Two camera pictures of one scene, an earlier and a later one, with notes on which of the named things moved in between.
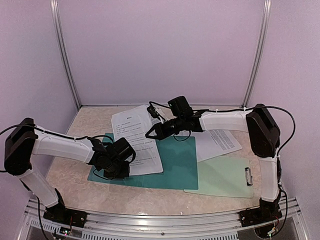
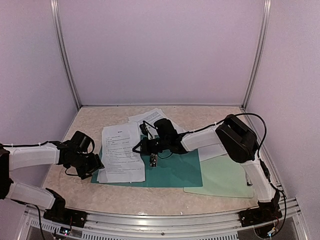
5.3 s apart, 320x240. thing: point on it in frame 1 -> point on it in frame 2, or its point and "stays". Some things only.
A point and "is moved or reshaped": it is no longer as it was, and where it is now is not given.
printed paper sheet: (133, 126) is moved or reshaped
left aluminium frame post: (55, 13) stays
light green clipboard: (224, 175) stays
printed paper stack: (211, 144) is moved or reshaped
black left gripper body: (117, 171) -> (84, 166)
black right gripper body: (169, 131) -> (152, 148)
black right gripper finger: (157, 129) -> (137, 145)
